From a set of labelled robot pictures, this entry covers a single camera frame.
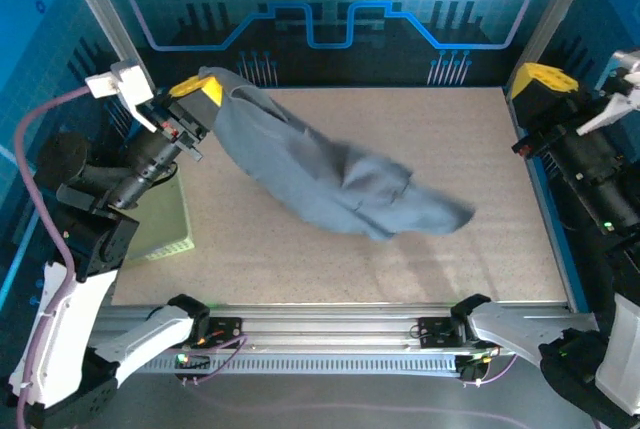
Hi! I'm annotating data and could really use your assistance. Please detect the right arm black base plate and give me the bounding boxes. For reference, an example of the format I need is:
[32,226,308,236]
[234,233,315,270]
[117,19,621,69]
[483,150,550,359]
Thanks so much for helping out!
[417,316,471,350]

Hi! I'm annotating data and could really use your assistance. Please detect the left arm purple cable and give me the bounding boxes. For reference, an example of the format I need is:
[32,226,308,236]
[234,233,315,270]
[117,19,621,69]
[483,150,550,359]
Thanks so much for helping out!
[13,86,250,429]

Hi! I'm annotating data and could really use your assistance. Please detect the steel sheet panel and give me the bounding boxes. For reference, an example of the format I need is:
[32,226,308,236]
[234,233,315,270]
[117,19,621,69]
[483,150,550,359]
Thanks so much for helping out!
[114,373,596,429]

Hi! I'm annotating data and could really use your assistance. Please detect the small black adapter box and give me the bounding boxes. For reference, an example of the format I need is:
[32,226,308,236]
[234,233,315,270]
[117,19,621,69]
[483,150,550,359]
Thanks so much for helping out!
[457,354,490,384]

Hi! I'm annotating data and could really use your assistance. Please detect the pale green perforated basket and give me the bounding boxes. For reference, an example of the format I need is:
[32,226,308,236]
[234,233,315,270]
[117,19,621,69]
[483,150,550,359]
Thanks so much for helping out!
[124,173,196,263]

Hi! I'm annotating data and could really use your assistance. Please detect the grey slotted cable duct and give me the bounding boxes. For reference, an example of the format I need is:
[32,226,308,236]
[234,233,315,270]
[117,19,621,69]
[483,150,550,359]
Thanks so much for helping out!
[114,352,464,376]

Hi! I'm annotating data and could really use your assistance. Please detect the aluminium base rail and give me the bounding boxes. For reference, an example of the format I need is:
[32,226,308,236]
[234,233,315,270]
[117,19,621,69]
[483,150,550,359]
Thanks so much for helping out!
[94,302,601,356]

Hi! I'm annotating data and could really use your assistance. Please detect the grey t-shirt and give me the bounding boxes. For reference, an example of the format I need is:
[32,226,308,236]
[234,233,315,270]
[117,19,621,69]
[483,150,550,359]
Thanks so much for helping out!
[198,65,476,243]

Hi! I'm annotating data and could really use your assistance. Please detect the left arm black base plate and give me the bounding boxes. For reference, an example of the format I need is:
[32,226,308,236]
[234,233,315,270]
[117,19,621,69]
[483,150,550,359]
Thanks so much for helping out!
[192,316,244,350]

